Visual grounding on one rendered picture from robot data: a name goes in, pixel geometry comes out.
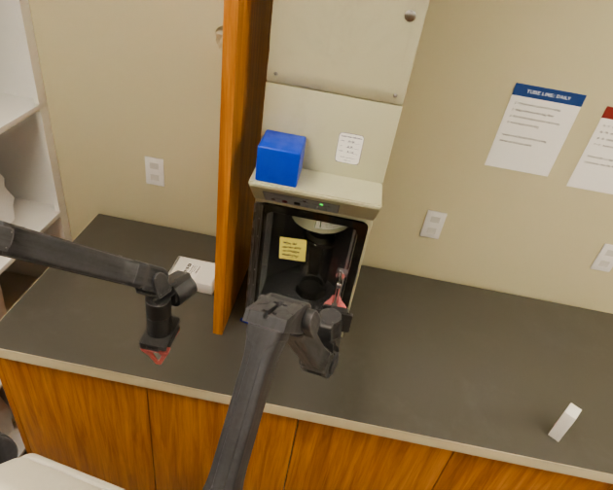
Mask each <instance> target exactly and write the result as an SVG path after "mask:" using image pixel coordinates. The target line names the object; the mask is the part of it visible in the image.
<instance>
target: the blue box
mask: <svg viewBox="0 0 613 490"><path fill-rule="evenodd" d="M306 141H307V138H306V137H305V136H300V135H295V134H290V133H284V132H279V131H274V130H268V129H267V130H266V132H265V134H264V136H263V138H262V140H261V142H260V143H259V145H258V150H257V161H256V173H255V180H257V181H263V182H268V183H273V184H278V185H282V186H288V187H293V188H296V187H297V184H298V180H299V177H300V174H301V171H302V168H303V161H304V154H305V147H306Z"/></svg>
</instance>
